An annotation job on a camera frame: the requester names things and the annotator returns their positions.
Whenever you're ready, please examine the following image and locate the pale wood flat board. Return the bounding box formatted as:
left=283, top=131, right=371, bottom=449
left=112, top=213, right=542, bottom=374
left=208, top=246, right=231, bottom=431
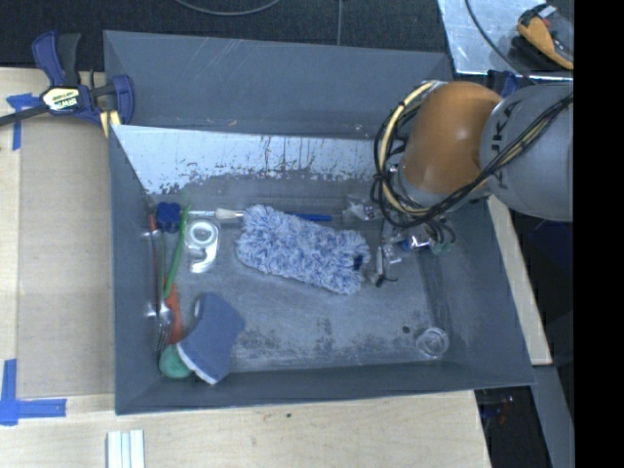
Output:
left=16, top=113, right=117, bottom=400

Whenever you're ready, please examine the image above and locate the clear crumpled plastic piece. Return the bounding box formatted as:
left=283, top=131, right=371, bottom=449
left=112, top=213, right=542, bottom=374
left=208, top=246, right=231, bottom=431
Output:
left=346, top=194, right=382, bottom=222

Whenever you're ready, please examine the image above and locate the green thin strap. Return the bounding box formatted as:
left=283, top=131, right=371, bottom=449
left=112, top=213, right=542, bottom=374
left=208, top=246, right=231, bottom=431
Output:
left=162, top=204, right=192, bottom=300

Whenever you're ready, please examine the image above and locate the small dark blue block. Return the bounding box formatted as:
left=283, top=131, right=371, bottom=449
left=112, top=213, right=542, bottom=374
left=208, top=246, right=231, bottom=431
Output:
left=155, top=201, right=182, bottom=234

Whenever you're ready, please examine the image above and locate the blue and white fluffy duster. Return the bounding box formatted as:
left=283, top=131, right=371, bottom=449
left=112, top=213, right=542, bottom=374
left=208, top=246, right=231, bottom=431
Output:
left=235, top=203, right=372, bottom=296

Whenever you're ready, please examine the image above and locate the white tipped brush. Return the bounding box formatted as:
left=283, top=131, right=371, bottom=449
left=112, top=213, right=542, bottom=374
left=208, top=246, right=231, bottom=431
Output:
left=187, top=207, right=246, bottom=222

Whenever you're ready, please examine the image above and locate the clear glass cup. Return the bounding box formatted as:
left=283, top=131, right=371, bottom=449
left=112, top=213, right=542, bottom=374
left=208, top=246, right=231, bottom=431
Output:
left=414, top=326, right=450, bottom=360

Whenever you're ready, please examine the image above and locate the clear plastic tape dispenser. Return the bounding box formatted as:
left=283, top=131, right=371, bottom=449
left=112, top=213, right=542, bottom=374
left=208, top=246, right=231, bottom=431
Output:
left=184, top=217, right=221, bottom=275

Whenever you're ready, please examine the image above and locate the blue sponge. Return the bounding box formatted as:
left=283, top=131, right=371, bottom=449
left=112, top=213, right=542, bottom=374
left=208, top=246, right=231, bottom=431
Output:
left=175, top=292, right=247, bottom=386

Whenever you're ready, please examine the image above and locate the green round ball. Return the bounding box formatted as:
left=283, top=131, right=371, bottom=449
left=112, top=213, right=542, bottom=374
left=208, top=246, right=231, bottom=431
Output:
left=158, top=343, right=194, bottom=380

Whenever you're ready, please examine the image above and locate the grey metal bin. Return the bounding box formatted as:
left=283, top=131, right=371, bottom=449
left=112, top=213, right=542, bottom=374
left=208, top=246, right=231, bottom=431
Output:
left=101, top=29, right=538, bottom=416

